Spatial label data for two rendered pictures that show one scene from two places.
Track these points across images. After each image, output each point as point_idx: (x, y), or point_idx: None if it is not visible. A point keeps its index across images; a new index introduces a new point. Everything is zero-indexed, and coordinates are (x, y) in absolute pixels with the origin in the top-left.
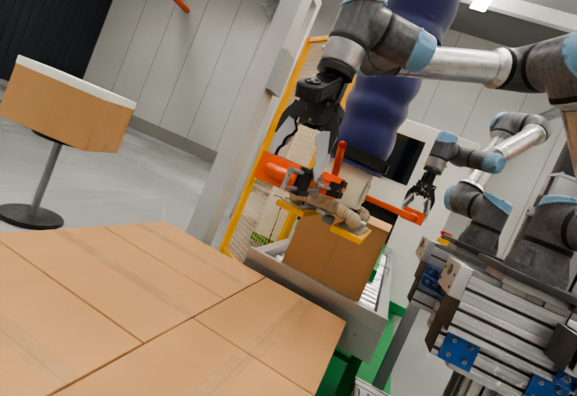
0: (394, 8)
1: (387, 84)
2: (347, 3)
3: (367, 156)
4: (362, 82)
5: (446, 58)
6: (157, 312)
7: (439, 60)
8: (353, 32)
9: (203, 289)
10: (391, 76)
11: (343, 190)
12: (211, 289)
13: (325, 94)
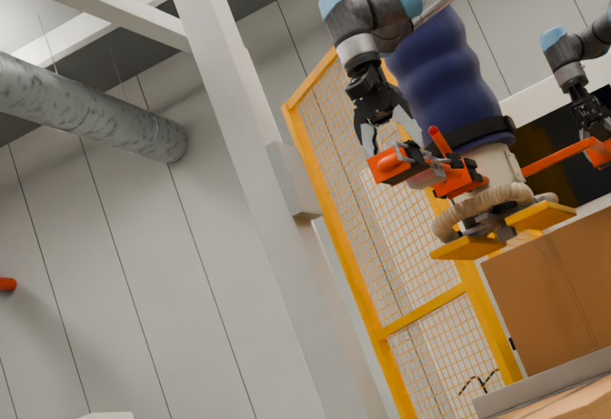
0: None
1: (425, 45)
2: (327, 17)
3: (475, 125)
4: (400, 67)
5: None
6: None
7: None
8: (349, 30)
9: None
10: (410, 33)
11: (483, 178)
12: None
13: (371, 81)
